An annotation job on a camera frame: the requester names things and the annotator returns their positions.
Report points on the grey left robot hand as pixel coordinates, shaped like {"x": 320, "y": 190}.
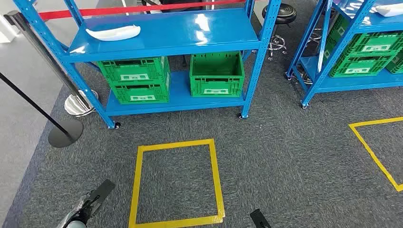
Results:
{"x": 83, "y": 206}

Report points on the white curved plastic part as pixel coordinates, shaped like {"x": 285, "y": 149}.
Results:
{"x": 115, "y": 33}
{"x": 390, "y": 10}

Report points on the blue metal shelf rack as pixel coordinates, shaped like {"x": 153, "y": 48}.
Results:
{"x": 359, "y": 84}
{"x": 170, "y": 34}

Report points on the yellow floor tape square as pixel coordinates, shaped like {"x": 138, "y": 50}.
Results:
{"x": 371, "y": 151}
{"x": 215, "y": 176}

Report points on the open green plastic crate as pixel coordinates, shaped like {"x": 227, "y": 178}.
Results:
{"x": 217, "y": 85}

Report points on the white low platform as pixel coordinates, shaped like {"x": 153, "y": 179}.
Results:
{"x": 6, "y": 30}

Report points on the red barrier belt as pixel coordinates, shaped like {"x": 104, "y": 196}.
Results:
{"x": 104, "y": 11}

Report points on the black round stool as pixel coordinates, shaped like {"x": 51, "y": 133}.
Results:
{"x": 314, "y": 36}
{"x": 280, "y": 14}

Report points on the black stanchion post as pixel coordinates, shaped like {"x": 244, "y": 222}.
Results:
{"x": 64, "y": 135}

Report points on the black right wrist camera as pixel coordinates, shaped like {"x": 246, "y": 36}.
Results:
{"x": 259, "y": 220}

